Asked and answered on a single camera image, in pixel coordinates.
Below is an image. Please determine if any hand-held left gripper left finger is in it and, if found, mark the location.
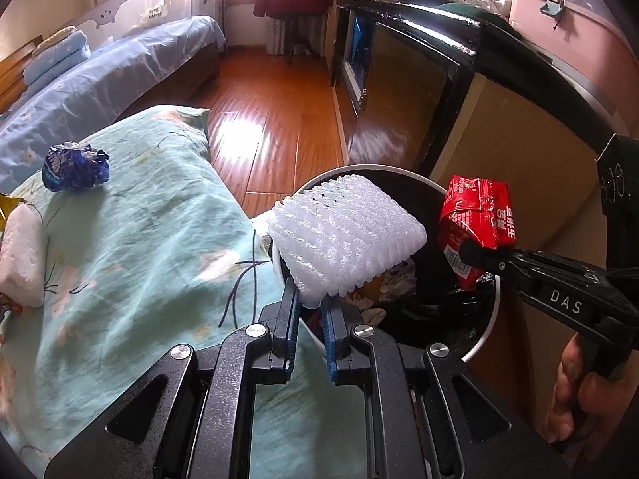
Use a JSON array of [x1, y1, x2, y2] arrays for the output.
[[45, 277, 300, 479]]

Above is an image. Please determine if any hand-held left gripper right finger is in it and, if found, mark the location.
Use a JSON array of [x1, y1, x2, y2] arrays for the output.
[[322, 298, 570, 479]]

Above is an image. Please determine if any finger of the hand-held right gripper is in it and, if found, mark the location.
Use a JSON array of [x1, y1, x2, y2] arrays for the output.
[[459, 240, 615, 285], [516, 279, 620, 333]]

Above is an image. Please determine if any red snack packet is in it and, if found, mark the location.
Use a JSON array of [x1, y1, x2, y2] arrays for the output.
[[438, 176, 517, 291]]

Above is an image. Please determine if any white foam fruit net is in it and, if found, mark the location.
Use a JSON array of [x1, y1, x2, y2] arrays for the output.
[[267, 174, 427, 310]]

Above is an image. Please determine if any white trash bin black liner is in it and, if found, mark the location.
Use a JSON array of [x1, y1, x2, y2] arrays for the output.
[[272, 164, 501, 365]]

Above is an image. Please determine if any blue wrapper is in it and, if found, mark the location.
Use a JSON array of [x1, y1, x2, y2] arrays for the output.
[[41, 143, 111, 191]]

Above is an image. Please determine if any white foam block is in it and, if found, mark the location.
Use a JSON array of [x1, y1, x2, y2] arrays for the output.
[[0, 204, 47, 309]]

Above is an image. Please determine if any person's right hand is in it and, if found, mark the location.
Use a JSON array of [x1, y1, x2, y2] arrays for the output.
[[542, 332, 639, 452]]

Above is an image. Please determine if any crumpled white tissue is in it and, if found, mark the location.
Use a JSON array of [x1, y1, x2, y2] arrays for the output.
[[349, 292, 387, 325]]

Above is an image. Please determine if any pink storage box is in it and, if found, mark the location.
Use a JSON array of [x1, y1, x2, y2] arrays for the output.
[[509, 0, 630, 125]]

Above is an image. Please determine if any dark green cushion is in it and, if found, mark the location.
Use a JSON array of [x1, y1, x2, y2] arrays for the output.
[[434, 1, 495, 23]]

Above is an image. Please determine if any black glossy cabinet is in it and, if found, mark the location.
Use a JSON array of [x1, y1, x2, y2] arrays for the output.
[[330, 0, 639, 200]]

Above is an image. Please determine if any dark coat rack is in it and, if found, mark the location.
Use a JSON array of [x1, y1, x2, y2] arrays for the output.
[[280, 12, 318, 65]]

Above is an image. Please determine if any grey patterned curtain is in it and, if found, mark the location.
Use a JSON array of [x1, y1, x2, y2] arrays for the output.
[[264, 14, 331, 55]]

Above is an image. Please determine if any bed with blue sheet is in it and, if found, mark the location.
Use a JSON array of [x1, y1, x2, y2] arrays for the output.
[[0, 15, 223, 195]]

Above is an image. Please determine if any crumpled yellow wrapper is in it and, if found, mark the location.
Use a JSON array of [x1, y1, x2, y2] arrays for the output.
[[0, 194, 26, 230]]

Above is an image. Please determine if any folded blue quilt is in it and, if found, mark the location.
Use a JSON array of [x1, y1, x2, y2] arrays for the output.
[[22, 30, 92, 85]]

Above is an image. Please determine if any beige pillow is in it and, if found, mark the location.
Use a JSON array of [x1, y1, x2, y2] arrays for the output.
[[32, 25, 78, 53]]

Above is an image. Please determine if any wooden headboard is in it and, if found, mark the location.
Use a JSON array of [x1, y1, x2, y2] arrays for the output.
[[0, 35, 45, 113]]

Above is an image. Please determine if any grey bed guard rail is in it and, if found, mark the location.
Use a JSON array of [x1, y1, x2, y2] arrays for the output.
[[62, 0, 193, 38]]

